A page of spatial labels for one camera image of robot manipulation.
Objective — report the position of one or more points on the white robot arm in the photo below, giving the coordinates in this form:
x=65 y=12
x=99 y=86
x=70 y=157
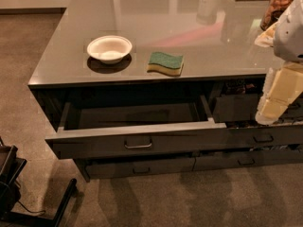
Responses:
x=285 y=36

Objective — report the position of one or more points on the black stand with cable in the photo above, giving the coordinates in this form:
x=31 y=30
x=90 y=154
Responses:
x=12 y=212

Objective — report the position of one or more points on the glass jar of snacks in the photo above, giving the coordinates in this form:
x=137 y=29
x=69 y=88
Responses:
x=273 y=12

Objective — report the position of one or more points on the white paper bowl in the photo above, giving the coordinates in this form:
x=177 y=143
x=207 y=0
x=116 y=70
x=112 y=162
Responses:
x=109 y=49

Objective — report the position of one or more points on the green and yellow sponge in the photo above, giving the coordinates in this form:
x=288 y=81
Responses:
x=165 y=64

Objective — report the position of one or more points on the grey kitchen island cabinet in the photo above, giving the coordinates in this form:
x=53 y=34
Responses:
x=215 y=37

